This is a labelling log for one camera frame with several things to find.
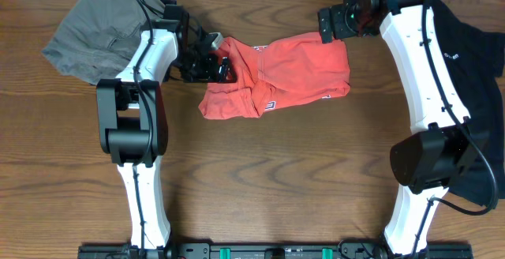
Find red soccer t-shirt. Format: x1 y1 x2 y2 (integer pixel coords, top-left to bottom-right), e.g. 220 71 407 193
199 32 350 120

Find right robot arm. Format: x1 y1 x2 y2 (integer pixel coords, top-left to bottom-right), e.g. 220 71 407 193
318 0 488 258

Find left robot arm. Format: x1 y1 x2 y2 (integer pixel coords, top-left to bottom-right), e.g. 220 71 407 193
78 2 238 258

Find grey-brown folded shorts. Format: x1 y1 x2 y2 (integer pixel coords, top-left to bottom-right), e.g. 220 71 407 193
42 0 165 84

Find black t-shirt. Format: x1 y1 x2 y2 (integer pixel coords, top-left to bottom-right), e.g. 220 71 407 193
430 0 504 199

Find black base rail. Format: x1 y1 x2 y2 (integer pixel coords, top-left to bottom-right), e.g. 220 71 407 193
77 237 474 259

